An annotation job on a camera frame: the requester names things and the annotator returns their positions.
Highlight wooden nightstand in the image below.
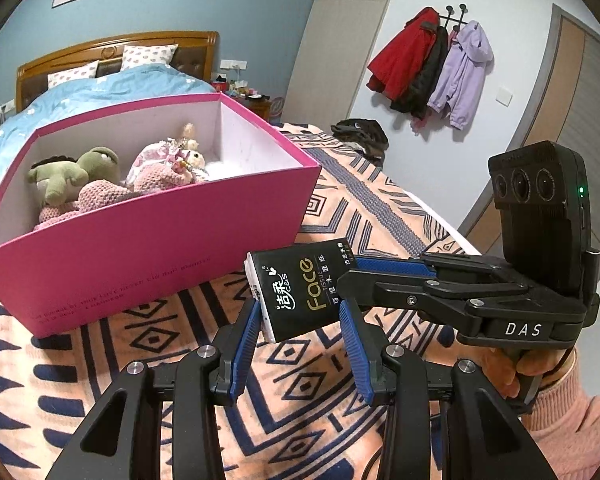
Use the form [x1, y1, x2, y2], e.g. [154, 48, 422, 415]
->
[230, 92, 273, 121]

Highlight black tissue packet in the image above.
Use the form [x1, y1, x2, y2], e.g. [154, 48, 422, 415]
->
[245, 241, 363, 345]

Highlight black wall coat hooks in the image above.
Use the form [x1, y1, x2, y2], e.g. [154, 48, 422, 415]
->
[442, 4, 473, 31]

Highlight pile of dark clothes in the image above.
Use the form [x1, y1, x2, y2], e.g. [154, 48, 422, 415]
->
[330, 118, 390, 163]

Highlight red jacket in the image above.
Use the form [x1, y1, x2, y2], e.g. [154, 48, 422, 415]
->
[366, 7, 440, 103]

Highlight pink cardboard box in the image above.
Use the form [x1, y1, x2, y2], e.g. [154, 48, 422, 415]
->
[0, 91, 322, 339]

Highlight wooden door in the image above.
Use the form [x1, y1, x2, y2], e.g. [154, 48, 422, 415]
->
[457, 2, 600, 281]

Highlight pink brocade pouch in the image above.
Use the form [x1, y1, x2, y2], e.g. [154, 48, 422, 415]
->
[125, 140, 181, 186]

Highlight wooden bed headboard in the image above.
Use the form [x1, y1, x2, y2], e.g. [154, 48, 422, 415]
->
[16, 31, 220, 111]

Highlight orange patterned blanket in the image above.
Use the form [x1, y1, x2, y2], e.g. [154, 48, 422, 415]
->
[0, 120, 486, 480]

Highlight small cream plush doll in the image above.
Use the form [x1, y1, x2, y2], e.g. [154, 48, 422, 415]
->
[167, 122, 211, 183]

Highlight black jacket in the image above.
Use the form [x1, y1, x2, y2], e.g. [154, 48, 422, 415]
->
[390, 25, 451, 121]

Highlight person's right hand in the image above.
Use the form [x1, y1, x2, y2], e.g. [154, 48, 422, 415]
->
[481, 347, 527, 401]

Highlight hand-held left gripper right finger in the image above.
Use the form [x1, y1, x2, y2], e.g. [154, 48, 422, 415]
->
[339, 300, 556, 480]

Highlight white dotted pillow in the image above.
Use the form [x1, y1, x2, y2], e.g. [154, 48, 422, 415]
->
[120, 44, 179, 72]
[46, 60, 101, 88]

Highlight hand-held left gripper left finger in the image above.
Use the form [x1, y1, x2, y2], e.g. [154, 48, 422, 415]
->
[47, 300, 263, 480]

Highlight blue floral duvet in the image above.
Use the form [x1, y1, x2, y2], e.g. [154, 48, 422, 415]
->
[0, 64, 216, 161]

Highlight pink knitted plush toy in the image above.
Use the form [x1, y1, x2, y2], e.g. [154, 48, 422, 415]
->
[32, 165, 196, 233]

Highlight beige wardrobe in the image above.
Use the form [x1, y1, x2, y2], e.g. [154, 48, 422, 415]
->
[284, 0, 405, 126]

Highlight lilac jacket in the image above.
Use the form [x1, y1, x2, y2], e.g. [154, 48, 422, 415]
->
[426, 20, 495, 131]

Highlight green plush turtle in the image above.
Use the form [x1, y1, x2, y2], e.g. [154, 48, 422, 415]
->
[27, 146, 122, 207]

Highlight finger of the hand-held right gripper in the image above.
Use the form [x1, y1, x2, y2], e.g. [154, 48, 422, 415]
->
[337, 270, 531, 311]
[352, 251, 513, 286]

